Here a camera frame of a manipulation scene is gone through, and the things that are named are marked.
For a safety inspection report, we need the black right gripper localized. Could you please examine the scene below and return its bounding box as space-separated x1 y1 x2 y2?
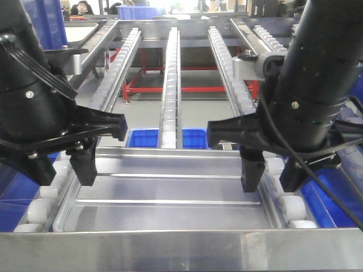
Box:
207 93 362 193

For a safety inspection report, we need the far right roller track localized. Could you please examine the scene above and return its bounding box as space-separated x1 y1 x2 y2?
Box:
253 25 288 53

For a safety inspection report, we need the blue bin below centre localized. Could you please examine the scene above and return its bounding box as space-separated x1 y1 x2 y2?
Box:
125 127 208 149

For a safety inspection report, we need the blue bin below left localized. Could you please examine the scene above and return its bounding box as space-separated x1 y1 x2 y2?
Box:
1 154 67 232

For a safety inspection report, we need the left white roller track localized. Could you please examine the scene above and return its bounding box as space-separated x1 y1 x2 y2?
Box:
14 28 141 232

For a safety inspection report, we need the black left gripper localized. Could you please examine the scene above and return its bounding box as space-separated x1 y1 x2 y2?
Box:
1 82 126 186

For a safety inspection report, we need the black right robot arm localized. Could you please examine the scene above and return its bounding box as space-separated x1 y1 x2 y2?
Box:
207 1 362 192

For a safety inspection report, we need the person in background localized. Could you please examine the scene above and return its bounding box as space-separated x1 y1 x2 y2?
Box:
70 1 94 16

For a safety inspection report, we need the stainless steel rack frame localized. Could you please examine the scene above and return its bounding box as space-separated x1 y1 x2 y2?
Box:
0 16 363 270

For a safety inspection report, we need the middle white roller track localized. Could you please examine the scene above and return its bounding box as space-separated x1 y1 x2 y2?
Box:
158 27 182 149

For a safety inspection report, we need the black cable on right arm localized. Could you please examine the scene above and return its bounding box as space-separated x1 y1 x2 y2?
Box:
256 87 363 230

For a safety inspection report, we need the blue bin below right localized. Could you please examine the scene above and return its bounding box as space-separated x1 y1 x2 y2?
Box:
283 152 363 228

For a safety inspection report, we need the red metal cart frame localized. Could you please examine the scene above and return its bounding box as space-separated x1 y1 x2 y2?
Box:
105 46 260 102

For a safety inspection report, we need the silver metal tray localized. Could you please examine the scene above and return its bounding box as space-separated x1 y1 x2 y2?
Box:
53 147 281 232

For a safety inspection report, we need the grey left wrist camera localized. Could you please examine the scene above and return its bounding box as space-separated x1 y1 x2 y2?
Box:
44 47 89 76

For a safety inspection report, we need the blue bin below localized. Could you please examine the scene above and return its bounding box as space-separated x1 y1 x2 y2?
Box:
283 152 363 228
125 127 208 149
1 154 67 232

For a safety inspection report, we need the large blue bin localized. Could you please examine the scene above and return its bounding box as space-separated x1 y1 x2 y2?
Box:
348 60 362 112
22 0 67 50

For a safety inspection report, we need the white roller track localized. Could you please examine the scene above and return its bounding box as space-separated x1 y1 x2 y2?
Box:
158 27 182 149
14 28 141 232
208 26 318 229

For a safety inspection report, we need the large blue bin upper right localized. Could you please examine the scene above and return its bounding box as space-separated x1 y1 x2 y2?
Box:
348 60 362 112

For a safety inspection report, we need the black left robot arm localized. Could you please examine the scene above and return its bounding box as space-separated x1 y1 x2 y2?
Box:
1 1 127 186

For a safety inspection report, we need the blue bin in background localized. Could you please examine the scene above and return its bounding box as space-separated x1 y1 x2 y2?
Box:
116 6 162 20

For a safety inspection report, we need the large blue bin upper left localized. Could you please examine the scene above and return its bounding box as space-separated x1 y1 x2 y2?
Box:
22 0 67 50

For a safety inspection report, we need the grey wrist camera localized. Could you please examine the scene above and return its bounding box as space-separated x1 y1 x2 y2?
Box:
232 49 287 80
44 47 89 76

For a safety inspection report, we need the right white roller track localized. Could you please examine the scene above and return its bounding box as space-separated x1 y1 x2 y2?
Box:
208 26 318 229

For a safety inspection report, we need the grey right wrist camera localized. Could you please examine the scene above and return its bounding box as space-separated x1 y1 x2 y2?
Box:
232 49 287 80

